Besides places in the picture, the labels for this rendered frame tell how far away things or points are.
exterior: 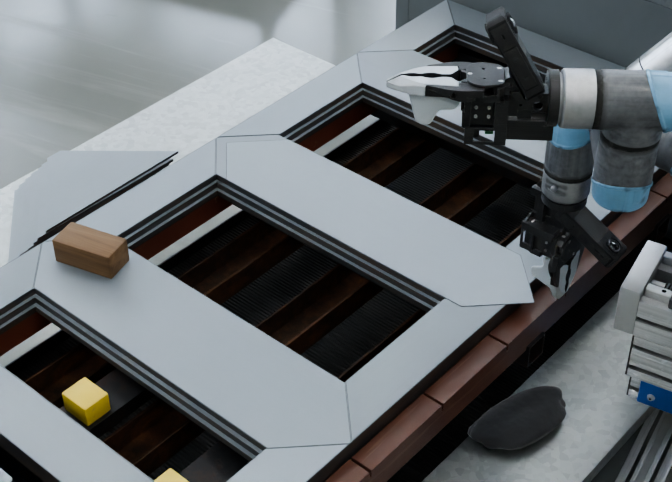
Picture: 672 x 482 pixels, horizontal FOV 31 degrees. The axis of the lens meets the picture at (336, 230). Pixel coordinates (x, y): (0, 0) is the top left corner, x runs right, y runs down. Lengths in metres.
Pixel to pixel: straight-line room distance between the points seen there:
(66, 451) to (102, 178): 0.79
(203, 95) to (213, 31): 1.80
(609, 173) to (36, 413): 0.95
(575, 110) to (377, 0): 3.33
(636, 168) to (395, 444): 0.61
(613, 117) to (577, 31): 1.34
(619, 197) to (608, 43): 1.25
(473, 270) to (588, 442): 0.35
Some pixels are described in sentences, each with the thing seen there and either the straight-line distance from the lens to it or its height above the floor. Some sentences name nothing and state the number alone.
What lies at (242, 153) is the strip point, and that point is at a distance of 2.45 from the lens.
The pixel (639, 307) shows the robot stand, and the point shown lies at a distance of 1.97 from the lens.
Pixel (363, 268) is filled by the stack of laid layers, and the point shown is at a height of 0.83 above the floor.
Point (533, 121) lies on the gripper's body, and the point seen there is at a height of 1.41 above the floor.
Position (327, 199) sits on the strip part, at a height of 0.85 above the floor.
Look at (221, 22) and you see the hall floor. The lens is 4.68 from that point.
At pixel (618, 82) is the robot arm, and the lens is 1.52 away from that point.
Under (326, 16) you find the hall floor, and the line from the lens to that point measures 4.70.
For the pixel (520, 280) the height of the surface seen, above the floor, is 0.85.
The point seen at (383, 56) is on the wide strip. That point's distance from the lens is 2.76.
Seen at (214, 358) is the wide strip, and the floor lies 0.85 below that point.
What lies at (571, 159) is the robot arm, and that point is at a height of 1.20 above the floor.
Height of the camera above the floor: 2.25
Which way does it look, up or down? 39 degrees down
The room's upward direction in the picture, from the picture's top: 1 degrees counter-clockwise
